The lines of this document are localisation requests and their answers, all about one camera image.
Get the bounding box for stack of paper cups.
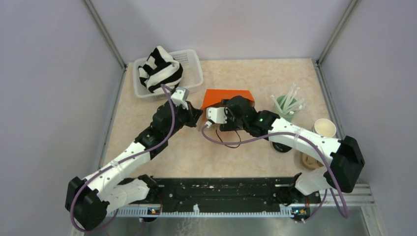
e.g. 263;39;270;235
311;118;337;137

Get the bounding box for black lid on table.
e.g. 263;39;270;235
272;142;292;153

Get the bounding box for green straw holder cup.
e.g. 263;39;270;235
274;95;298;122

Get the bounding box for black white striped cloth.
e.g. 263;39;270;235
137;46;183;93

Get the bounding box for orange paper bag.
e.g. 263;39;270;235
201;89;256;149

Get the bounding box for white wrapped straws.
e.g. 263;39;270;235
270;82;307;111

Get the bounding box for cardboard cup carrier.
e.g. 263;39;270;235
301;153;324;170

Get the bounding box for white plastic basket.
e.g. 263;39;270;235
132;49;204;102

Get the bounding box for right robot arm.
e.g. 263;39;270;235
221;96;365;203

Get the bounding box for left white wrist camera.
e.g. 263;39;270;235
171;87;189;110

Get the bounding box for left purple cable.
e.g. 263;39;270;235
70;84;177;233

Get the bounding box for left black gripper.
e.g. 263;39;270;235
165;100;203;139

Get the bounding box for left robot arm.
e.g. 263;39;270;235
65;102;203;232

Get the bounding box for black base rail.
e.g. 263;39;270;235
127;176;323;219

